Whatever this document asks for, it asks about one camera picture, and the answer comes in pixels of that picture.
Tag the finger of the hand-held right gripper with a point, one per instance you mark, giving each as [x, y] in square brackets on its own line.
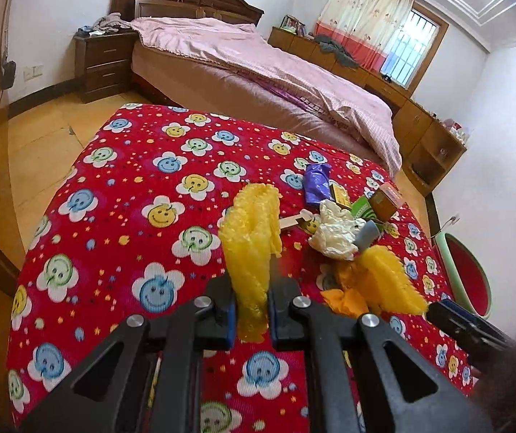
[465, 324]

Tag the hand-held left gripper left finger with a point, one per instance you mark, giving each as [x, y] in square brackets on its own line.
[229, 324]

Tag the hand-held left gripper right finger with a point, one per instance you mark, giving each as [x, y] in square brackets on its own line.
[272, 320]

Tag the green bin with red liner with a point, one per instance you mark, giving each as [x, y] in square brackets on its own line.
[465, 270]

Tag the tall yellow foam net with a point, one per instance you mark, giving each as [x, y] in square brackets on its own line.
[249, 243]

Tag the short yellow foam net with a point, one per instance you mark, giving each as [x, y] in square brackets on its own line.
[389, 279]

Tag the wooden zigzag piece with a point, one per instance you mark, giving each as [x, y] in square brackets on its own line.
[287, 223]

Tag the orange plastic bag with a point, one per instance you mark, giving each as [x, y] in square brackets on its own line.
[346, 300]

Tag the crumpled white plastic bag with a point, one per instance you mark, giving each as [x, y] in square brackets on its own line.
[334, 234]

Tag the yellow carton box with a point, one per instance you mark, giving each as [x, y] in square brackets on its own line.
[340, 196]

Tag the green striped packet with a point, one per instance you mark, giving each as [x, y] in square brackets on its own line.
[361, 209]

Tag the purple plastic packet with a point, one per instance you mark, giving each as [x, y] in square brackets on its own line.
[316, 182]

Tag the brown cardboard box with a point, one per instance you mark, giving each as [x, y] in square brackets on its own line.
[384, 203]

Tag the red smiley flower blanket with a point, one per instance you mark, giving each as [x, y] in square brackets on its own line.
[127, 189]

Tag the jars on cabinet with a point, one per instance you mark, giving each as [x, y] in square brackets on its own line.
[457, 130]

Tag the long wooden cabinet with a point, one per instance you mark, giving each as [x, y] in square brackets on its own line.
[420, 126]

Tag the wooden bed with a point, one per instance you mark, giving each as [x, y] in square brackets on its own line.
[186, 76]

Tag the pink quilt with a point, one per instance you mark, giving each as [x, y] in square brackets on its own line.
[249, 49]

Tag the grey cloth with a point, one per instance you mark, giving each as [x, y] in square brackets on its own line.
[337, 49]

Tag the barred window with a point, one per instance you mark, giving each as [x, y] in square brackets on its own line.
[413, 49]

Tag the dark wooden nightstand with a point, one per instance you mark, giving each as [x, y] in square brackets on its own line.
[104, 67]

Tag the row of books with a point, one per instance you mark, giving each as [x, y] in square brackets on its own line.
[293, 25]

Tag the floral pink curtain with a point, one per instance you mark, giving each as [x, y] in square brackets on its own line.
[357, 13]

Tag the pile of clothes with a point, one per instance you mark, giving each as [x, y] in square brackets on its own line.
[111, 23]

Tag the wall socket with plug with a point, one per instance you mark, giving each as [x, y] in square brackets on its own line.
[453, 221]

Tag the white wall socket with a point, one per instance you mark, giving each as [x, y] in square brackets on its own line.
[33, 72]

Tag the black pouch on wall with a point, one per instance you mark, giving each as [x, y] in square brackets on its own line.
[7, 72]

